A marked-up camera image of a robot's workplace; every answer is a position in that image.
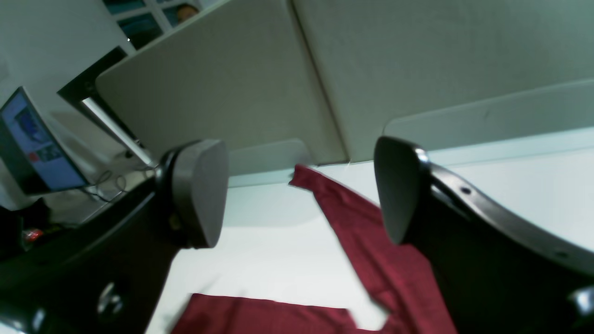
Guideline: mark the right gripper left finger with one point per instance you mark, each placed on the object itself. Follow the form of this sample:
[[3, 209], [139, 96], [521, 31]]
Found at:
[[106, 277]]

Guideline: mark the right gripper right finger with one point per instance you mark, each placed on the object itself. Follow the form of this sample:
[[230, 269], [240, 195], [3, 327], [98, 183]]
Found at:
[[497, 273]]

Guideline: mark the dark red long-sleeve shirt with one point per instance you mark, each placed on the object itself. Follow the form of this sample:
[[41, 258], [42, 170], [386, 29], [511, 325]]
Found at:
[[397, 277]]

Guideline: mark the blue monitor screen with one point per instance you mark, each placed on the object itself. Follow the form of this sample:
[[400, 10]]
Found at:
[[32, 154]]

